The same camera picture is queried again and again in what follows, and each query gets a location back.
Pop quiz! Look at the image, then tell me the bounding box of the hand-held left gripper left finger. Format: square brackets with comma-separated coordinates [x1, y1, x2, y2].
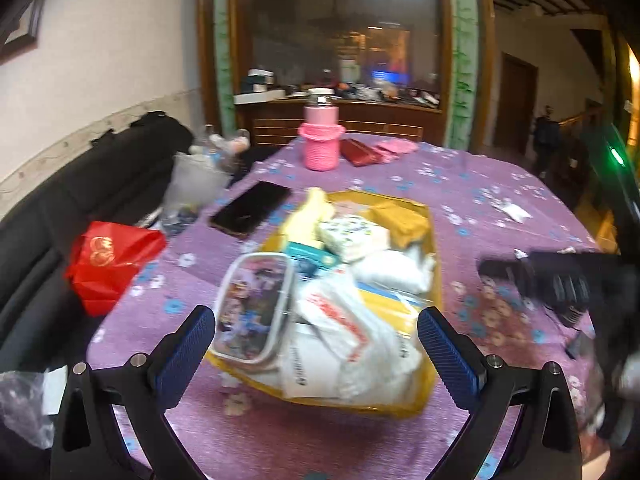
[50, 306, 216, 480]

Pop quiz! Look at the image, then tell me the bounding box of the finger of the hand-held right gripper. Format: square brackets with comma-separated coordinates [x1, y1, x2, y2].
[477, 252, 593, 326]

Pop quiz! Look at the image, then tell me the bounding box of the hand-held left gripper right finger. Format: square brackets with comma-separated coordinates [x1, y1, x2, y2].
[417, 306, 583, 480]

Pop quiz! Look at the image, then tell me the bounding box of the yellow storage box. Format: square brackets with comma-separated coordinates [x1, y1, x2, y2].
[205, 190, 444, 419]

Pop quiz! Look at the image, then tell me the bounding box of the clear pouch with print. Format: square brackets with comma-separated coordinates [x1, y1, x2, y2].
[210, 252, 297, 364]

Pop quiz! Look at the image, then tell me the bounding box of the yellow and blue bag packet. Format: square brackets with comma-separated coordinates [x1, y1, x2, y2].
[356, 285, 420, 312]

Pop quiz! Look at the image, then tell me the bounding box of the white bag with red print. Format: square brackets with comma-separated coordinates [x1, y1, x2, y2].
[294, 274, 402, 367]

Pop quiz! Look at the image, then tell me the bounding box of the white towel packet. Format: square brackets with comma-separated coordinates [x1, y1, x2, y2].
[315, 213, 392, 264]

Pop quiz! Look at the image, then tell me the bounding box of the yellow cloth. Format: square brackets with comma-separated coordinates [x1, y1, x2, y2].
[281, 187, 337, 247]

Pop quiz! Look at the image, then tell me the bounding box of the purple floral tablecloth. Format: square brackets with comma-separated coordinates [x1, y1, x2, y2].
[86, 132, 617, 480]

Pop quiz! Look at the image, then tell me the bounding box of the white paper scrap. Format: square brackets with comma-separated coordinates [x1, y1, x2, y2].
[492, 200, 534, 222]

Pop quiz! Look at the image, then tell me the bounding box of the red plastic bag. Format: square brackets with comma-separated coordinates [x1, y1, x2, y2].
[63, 220, 168, 317]

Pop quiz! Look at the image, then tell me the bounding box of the teal and white box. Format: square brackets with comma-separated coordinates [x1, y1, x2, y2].
[284, 240, 342, 277]

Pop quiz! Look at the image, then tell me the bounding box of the black phone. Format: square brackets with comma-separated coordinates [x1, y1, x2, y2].
[209, 180, 293, 239]

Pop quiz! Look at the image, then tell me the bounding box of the crumpled clear plastic bag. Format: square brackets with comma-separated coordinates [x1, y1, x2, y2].
[0, 364, 69, 450]

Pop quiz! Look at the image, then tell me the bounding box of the pink cloth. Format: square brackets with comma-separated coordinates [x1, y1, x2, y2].
[375, 139, 421, 162]

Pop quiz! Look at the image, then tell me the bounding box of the black sofa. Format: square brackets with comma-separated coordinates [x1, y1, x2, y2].
[0, 111, 202, 377]

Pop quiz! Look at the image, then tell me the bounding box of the red wallet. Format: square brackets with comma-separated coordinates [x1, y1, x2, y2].
[339, 138, 384, 168]

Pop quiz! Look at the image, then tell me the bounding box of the bamboo print panel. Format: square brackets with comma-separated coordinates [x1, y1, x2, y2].
[447, 0, 478, 148]

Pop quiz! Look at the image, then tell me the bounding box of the wooden counter cabinet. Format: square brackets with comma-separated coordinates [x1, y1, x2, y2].
[234, 94, 444, 147]

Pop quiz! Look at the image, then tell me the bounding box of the dark coat on stair post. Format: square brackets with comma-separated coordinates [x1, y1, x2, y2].
[531, 105, 562, 179]

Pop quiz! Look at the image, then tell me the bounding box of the framed wall picture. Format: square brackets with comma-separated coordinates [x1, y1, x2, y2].
[0, 0, 49, 64]

